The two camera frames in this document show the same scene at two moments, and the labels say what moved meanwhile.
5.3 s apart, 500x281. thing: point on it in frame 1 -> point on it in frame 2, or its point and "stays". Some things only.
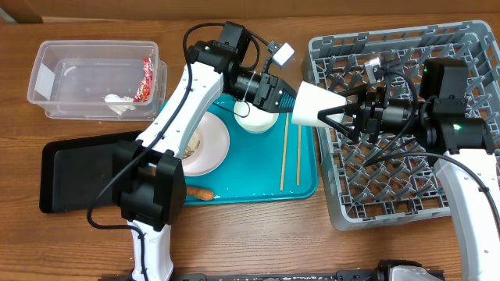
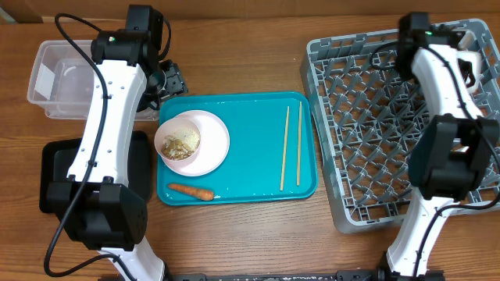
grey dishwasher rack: x=394 y=179 stays
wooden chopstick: x=284 y=152 stays
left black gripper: x=267 y=94 -> x=176 y=85
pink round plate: x=214 y=144 stays
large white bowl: x=253 y=119 -> x=470 y=65
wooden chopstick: x=299 y=134 stays
